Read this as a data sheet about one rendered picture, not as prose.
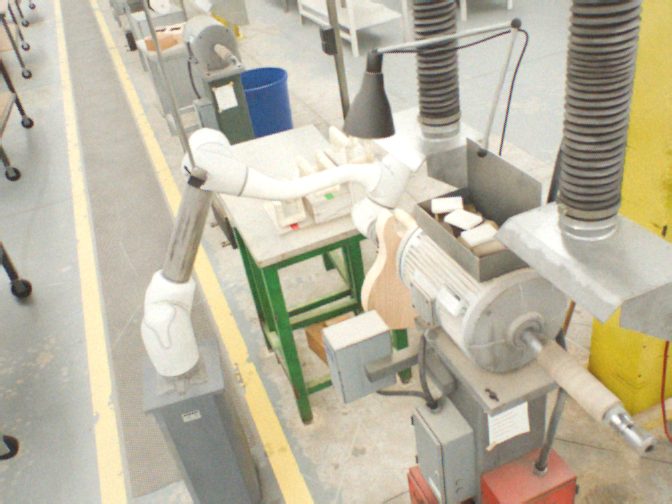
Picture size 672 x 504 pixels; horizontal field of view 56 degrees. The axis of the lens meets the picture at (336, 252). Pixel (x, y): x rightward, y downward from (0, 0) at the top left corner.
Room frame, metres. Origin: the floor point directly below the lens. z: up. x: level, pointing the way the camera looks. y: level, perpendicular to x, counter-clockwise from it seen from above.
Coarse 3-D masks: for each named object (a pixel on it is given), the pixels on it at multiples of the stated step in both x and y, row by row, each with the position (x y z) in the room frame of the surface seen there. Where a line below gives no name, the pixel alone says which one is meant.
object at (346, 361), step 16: (352, 320) 1.30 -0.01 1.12; (368, 320) 1.29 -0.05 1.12; (336, 336) 1.25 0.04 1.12; (352, 336) 1.24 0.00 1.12; (368, 336) 1.23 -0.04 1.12; (384, 336) 1.23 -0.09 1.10; (336, 352) 1.20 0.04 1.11; (352, 352) 1.21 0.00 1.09; (368, 352) 1.22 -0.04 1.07; (384, 352) 1.23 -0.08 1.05; (336, 368) 1.20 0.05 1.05; (352, 368) 1.21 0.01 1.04; (336, 384) 1.24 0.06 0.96; (352, 384) 1.20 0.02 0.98; (368, 384) 1.22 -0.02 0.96; (384, 384) 1.23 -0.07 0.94; (352, 400) 1.20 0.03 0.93
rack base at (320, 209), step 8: (296, 176) 2.40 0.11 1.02; (336, 192) 2.20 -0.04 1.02; (344, 192) 2.19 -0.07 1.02; (304, 200) 2.24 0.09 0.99; (312, 200) 2.17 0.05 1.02; (320, 200) 2.16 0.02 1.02; (328, 200) 2.16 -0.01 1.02; (336, 200) 2.17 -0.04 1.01; (344, 200) 2.17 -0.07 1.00; (312, 208) 2.14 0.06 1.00; (320, 208) 2.15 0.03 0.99; (328, 208) 2.16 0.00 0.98; (336, 208) 2.16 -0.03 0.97; (344, 208) 2.17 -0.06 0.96; (312, 216) 2.16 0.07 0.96; (320, 216) 2.15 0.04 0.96; (328, 216) 2.15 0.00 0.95; (336, 216) 2.16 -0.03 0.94
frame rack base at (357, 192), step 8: (328, 152) 2.41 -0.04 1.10; (344, 152) 2.38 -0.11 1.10; (360, 152) 2.35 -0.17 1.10; (336, 160) 2.32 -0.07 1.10; (344, 160) 2.30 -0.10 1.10; (376, 160) 2.25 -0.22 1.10; (344, 184) 2.23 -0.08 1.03; (352, 184) 2.18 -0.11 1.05; (360, 184) 2.19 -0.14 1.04; (352, 192) 2.18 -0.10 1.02; (360, 192) 2.19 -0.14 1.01; (352, 200) 2.18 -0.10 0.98; (360, 200) 2.19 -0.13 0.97
